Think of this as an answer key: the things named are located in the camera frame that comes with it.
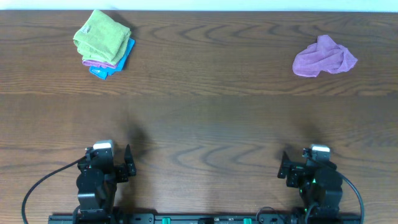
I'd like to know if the purple microfibre cloth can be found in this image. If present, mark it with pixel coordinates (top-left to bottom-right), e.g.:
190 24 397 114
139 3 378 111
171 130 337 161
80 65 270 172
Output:
292 35 358 78

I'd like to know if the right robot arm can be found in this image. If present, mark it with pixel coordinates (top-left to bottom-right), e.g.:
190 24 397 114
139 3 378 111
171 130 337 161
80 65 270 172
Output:
277 144 343 223

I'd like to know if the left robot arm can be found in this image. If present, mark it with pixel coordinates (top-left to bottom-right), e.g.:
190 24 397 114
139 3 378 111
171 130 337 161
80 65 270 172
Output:
72 140 136 224

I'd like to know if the blue folded cloth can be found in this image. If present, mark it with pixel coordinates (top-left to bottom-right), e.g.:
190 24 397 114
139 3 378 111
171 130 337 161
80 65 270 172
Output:
89 39 136 80

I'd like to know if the purple folded cloth in stack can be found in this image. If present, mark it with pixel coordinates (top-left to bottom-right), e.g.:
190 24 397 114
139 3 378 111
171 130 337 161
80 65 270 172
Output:
82 60 119 68

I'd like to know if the green folded cloth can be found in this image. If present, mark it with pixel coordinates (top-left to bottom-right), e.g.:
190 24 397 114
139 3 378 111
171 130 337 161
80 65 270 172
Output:
73 9 131 65

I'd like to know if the right black cable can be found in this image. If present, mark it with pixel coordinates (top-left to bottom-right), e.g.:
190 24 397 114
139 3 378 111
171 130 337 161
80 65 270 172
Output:
306 155 365 224

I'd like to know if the black cable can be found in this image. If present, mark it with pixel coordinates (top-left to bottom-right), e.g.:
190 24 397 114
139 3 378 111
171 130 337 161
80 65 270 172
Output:
306 155 365 224
21 156 88 224

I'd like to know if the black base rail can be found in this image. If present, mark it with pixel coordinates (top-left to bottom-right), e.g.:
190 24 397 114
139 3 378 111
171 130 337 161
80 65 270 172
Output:
48 213 360 224

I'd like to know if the left black cable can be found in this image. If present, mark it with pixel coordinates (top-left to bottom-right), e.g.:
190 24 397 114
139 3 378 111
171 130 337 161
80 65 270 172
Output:
21 156 88 224

